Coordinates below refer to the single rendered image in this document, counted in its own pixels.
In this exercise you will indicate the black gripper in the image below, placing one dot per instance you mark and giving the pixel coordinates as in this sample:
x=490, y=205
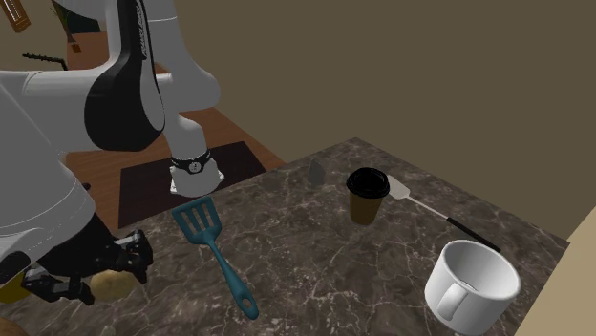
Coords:
x=81, y=253

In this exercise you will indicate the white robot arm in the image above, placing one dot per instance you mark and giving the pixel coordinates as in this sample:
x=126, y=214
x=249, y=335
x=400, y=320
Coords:
x=42, y=116

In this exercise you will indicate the tan potato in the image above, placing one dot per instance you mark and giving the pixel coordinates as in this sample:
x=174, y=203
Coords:
x=112, y=287

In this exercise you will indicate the dark robot stand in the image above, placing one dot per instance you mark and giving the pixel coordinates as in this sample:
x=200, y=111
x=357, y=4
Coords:
x=144, y=195

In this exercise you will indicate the yellow round fruit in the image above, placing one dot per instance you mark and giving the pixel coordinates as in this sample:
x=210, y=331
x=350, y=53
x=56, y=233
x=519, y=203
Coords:
x=11, y=294

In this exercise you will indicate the brown round thing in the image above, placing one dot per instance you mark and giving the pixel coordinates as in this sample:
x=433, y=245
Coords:
x=10, y=328

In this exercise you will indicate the teal slotted spatula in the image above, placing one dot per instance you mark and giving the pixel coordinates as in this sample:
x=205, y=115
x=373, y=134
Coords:
x=229, y=275

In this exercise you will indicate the brown paper cup black lid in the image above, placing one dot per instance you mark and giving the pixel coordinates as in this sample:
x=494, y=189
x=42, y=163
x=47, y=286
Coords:
x=365, y=207

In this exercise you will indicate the white mug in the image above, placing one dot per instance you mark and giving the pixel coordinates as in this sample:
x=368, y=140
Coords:
x=470, y=302

